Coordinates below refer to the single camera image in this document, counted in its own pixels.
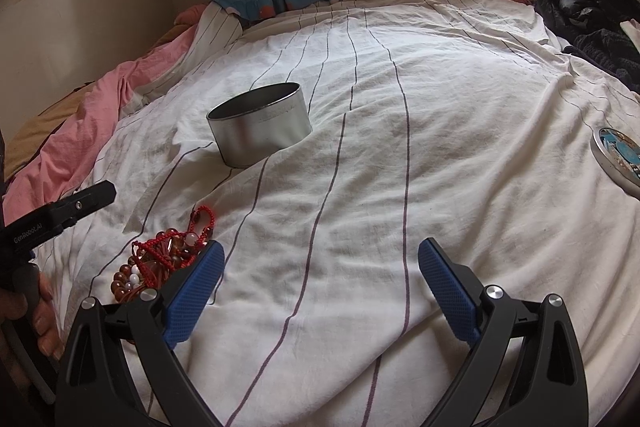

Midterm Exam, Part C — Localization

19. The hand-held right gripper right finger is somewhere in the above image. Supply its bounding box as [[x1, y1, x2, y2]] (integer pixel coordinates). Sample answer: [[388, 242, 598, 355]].
[[417, 237, 590, 427]]

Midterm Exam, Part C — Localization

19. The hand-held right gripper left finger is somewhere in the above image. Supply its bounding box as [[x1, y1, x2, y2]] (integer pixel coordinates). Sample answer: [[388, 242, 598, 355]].
[[55, 239, 226, 427]]

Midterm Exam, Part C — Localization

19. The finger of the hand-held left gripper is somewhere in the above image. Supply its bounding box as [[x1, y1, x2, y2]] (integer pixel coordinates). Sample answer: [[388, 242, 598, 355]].
[[0, 181, 117, 264]]

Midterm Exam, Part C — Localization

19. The red knotted cord bracelet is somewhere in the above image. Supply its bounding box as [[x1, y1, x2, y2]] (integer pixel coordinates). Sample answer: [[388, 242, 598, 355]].
[[131, 205, 217, 280]]

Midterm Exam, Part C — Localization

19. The brown bead bracelet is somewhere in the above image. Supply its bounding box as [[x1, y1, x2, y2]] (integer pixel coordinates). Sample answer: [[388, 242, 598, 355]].
[[111, 257, 161, 308]]

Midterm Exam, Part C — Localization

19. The round silver tin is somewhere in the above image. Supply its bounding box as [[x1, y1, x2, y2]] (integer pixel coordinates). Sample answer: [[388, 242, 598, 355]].
[[206, 82, 314, 169]]

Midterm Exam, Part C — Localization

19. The person's left hand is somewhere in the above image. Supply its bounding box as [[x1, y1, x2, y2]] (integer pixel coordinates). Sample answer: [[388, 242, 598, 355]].
[[0, 273, 64, 360]]

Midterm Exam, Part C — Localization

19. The brown cloth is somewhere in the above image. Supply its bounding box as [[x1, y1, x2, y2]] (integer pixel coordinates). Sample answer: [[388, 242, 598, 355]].
[[2, 79, 96, 178]]

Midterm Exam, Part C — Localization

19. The pink blanket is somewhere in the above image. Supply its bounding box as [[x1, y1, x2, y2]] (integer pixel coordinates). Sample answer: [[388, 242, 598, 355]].
[[2, 2, 211, 218]]

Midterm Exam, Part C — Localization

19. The white striped duvet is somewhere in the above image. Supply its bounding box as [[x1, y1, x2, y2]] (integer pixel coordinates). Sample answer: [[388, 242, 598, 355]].
[[30, 0, 640, 427]]

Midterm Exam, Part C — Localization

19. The round printed tin lid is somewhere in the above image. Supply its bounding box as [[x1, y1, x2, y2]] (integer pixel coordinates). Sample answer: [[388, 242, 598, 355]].
[[590, 127, 640, 200]]

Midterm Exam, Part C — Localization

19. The dark knit cloth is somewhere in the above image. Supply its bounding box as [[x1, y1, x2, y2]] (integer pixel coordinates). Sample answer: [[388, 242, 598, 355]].
[[562, 27, 640, 75]]

